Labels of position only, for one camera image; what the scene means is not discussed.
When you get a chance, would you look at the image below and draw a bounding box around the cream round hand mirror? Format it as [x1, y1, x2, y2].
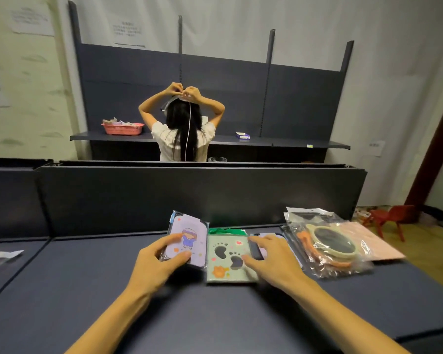
[305, 224, 358, 259]

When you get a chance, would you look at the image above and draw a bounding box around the dark grey side panel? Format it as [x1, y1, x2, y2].
[0, 157, 54, 241]

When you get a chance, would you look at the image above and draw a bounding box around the orange comb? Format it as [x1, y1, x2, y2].
[297, 231, 352, 269]

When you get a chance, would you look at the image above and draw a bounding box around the dark grey shelf unit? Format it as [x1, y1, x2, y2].
[68, 0, 354, 163]

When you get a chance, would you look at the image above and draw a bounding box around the clear plastic mirror packet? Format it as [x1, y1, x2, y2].
[284, 206, 374, 279]

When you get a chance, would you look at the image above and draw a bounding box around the pink flat packet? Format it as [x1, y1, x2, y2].
[334, 221, 406, 262]

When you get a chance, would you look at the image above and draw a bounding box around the person's left forearm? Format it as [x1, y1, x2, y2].
[64, 284, 153, 354]

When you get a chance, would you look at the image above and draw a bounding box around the pink plastic basket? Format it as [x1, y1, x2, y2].
[101, 118, 145, 136]

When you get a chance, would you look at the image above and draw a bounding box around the white wall notice paper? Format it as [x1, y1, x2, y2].
[110, 17, 147, 48]
[7, 4, 55, 37]

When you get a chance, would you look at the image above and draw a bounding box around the dark grey partition panel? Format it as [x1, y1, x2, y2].
[35, 161, 368, 239]

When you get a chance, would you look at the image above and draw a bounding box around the red plastic chair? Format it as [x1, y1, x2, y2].
[368, 205, 416, 242]

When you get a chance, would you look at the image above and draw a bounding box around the white thin cable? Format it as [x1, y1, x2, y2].
[185, 99, 192, 162]

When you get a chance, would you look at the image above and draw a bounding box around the person's right hand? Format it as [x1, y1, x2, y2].
[242, 234, 310, 295]

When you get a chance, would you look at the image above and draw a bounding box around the small white wall label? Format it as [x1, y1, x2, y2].
[367, 140, 387, 157]

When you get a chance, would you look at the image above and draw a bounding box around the person's left hand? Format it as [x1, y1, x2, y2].
[127, 233, 192, 297]

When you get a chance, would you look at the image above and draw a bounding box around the green paw print packet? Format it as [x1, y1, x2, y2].
[206, 228, 259, 284]

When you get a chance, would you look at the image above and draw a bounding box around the person's right forearm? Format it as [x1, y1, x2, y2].
[291, 277, 410, 354]

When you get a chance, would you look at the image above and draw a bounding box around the dark red pillar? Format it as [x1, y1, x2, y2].
[404, 83, 443, 222]

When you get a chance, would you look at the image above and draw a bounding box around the purple cartoon figure packet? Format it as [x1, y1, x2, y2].
[160, 211, 209, 270]

